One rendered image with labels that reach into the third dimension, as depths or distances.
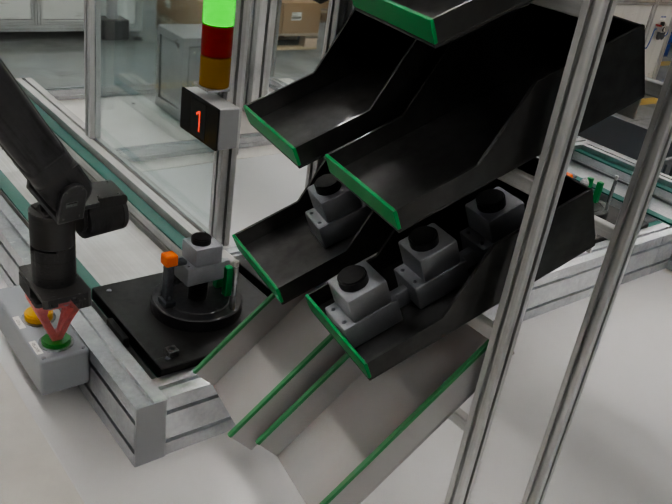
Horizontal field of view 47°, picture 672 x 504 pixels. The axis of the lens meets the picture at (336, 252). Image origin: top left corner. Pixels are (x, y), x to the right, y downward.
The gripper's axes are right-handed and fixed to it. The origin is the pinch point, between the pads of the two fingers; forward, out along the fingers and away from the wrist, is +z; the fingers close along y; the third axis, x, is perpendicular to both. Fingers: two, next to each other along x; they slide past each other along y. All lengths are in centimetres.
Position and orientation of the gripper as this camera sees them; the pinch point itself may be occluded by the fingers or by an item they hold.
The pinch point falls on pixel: (56, 334)
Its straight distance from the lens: 116.9
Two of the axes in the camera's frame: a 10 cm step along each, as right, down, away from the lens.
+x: -7.9, 1.9, -5.9
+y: -6.0, -4.4, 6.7
